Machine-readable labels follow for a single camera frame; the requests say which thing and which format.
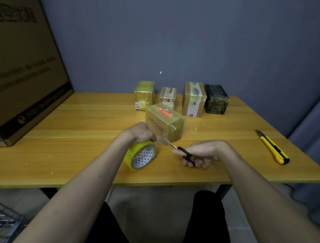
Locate person's right hand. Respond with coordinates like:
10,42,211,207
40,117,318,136
172,140,239,170

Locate person's left hand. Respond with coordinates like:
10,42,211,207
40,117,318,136
117,121,158,148

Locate black handled scissors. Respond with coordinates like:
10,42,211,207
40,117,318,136
162,139,196,167

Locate yellow tape roll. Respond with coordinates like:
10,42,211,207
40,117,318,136
123,140,158,172

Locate small carton yellow tape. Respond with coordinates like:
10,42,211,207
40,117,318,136
134,80,156,111

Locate small carton red label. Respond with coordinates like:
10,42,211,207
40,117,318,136
159,86,177,110

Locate black cardboard box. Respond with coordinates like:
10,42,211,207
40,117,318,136
204,83,230,115

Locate brown box with white label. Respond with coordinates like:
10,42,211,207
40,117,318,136
182,81,208,118

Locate person's left forearm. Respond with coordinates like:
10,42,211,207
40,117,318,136
14,135,133,243

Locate person's right forearm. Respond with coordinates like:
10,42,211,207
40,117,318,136
222,148,320,243

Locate person's black trousers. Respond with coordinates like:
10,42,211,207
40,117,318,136
86,190,231,243

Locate black table leg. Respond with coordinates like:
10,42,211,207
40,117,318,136
216,184,233,201
40,188,58,200

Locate yellow utility knife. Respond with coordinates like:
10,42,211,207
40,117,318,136
255,129,290,166

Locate grey pleated curtain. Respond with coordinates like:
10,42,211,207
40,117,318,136
286,100,320,225

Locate large flat brown carton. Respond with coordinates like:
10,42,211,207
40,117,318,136
0,0,74,148

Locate metal wire cart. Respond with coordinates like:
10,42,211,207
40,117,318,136
0,202,27,243

